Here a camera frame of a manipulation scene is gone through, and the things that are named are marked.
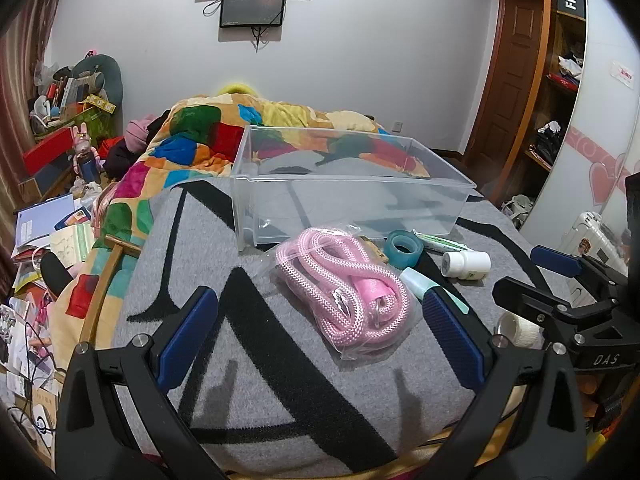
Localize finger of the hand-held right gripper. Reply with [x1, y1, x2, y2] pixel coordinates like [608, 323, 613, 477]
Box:
[530, 245, 628, 291]
[492, 277, 608, 341]

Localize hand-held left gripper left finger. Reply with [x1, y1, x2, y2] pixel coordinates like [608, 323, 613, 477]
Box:
[54, 286, 227, 480]

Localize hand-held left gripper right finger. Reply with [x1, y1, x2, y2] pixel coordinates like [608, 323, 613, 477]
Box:
[422, 290, 589, 480]

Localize white twine roll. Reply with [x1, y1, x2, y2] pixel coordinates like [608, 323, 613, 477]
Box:
[495, 310, 547, 349]

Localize pale teal tube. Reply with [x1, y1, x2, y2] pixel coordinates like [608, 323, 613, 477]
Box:
[399, 266, 469, 317]

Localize white pill bottle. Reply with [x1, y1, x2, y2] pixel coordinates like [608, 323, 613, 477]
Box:
[441, 250, 492, 281]

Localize white and green tube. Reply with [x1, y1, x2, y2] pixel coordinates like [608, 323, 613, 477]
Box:
[412, 230, 475, 254]

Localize teal tape roll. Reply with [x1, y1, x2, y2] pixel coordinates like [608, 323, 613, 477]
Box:
[385, 230, 424, 270]

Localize pink rope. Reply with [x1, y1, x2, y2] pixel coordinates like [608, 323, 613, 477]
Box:
[274, 225, 417, 361]

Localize clear plastic storage box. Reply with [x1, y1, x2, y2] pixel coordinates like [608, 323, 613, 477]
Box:
[230, 125, 477, 254]

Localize white suitcase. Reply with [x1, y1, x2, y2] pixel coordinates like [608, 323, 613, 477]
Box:
[560, 211, 632, 283]

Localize white handbag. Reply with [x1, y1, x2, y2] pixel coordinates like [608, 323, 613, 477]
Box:
[501, 194, 534, 227]

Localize wooden massage hammer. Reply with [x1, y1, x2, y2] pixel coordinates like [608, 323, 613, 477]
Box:
[80, 239, 144, 346]

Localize grey blanket with black pattern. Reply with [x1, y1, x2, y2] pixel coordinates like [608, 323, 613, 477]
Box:
[112, 180, 576, 474]

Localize small tan packet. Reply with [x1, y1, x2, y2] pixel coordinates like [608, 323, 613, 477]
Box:
[359, 236, 390, 262]

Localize pale green box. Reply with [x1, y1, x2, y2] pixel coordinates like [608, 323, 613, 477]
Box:
[50, 224, 97, 267]

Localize black oval object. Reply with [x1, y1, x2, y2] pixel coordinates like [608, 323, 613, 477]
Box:
[40, 252, 77, 297]

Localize white sliding door with hearts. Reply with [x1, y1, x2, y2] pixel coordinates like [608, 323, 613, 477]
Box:
[520, 0, 640, 243]

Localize brown wooden door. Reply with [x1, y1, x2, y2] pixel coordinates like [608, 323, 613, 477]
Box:
[462, 0, 547, 196]

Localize blue folder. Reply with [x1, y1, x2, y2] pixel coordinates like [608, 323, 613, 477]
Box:
[14, 195, 77, 252]

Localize dark clothing heap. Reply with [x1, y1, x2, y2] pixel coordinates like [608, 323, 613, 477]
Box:
[104, 135, 152, 182]

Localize wooden wardrobe shelves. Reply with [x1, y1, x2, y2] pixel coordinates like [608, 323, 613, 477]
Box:
[520, 0, 589, 203]

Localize colourful patchwork blanket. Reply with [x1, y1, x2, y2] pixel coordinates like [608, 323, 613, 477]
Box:
[52, 94, 432, 343]

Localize pink knit hat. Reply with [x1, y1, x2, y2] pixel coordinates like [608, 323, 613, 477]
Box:
[124, 115, 159, 154]

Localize pink bunny toy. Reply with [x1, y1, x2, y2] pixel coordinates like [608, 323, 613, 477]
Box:
[72, 122, 102, 181]

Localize red box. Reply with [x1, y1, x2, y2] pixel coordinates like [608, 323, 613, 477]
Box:
[22, 126, 77, 176]

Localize yellow pillow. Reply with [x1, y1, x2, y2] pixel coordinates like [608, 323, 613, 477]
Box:
[217, 83, 259, 99]

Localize grey green neck pillow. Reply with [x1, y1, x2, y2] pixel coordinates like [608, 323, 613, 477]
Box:
[72, 53, 125, 107]

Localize patterned curtain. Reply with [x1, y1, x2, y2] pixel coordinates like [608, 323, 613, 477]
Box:
[0, 0, 77, 213]

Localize small black wall monitor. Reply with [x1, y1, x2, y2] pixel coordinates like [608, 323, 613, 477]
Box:
[219, 0, 288, 29]

